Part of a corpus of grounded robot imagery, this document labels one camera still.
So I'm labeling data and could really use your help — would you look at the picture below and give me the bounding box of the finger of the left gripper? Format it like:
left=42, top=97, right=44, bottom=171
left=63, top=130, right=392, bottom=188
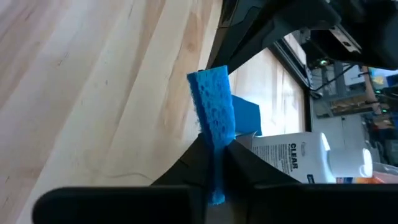
left=213, top=0, right=343, bottom=75
left=221, top=0, right=270, bottom=29

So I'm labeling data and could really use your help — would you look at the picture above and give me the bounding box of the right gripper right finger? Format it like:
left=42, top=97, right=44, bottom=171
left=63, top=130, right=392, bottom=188
left=223, top=139, right=398, bottom=224

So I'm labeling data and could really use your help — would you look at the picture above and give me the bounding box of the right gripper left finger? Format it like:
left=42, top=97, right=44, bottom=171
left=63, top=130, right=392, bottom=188
left=32, top=133, right=216, bottom=224

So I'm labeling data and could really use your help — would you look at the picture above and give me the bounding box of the white cleaner bottle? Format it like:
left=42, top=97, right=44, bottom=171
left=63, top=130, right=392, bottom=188
left=235, top=131, right=374, bottom=185

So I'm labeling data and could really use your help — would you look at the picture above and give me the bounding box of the white-trigger orange spray bottle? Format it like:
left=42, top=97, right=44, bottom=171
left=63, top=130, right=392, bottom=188
left=335, top=175, right=387, bottom=185

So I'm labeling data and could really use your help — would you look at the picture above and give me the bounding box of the small blue box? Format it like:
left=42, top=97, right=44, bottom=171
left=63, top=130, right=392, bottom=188
left=231, top=94, right=263, bottom=137

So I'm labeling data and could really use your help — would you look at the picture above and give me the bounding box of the black aluminium frame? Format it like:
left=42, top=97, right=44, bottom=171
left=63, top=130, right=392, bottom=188
left=205, top=39, right=313, bottom=134

